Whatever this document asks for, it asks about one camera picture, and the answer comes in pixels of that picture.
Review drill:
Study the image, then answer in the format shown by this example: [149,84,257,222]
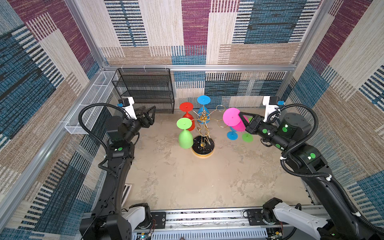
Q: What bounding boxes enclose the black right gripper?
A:
[238,112,291,153]

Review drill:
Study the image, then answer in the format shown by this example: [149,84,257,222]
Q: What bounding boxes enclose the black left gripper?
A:
[124,106,155,145]

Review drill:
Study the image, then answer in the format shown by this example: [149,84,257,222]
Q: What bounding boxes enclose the pink wine glass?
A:
[223,108,246,132]

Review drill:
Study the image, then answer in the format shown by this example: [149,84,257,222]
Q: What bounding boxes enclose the blue wine glass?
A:
[197,95,211,116]
[227,127,238,141]

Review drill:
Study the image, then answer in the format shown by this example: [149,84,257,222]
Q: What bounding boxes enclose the green wine glass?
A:
[177,118,194,149]
[242,131,254,143]

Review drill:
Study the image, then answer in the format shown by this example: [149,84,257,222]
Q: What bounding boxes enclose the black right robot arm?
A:
[238,104,384,240]

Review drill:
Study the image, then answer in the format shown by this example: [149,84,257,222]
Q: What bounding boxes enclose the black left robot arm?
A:
[78,103,156,240]

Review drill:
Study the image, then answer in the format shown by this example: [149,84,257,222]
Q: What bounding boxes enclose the black mesh shelf rack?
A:
[112,68,175,114]

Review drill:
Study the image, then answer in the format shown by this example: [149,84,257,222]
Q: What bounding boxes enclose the red wine glass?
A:
[180,102,195,132]

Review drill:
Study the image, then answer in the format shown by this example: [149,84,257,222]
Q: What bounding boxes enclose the gold wine glass rack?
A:
[192,105,228,159]

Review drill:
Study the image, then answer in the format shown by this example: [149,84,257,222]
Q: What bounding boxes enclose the pink white calculator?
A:
[122,184,132,206]

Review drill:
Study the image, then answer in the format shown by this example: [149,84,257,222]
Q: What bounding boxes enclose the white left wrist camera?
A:
[118,97,137,120]

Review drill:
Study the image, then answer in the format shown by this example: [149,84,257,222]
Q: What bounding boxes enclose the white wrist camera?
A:
[263,96,285,123]
[118,97,137,120]

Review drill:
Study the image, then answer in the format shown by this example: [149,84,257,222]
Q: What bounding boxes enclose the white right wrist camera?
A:
[263,96,285,123]

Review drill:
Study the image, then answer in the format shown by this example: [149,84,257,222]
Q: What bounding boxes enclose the white wire mesh basket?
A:
[65,71,115,135]

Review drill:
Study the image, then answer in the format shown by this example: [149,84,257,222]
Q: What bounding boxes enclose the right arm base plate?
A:
[243,209,288,226]

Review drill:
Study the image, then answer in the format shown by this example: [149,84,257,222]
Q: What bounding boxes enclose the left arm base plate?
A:
[135,212,167,231]

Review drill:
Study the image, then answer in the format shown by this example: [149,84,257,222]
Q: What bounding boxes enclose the aluminium front rail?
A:
[74,206,340,240]

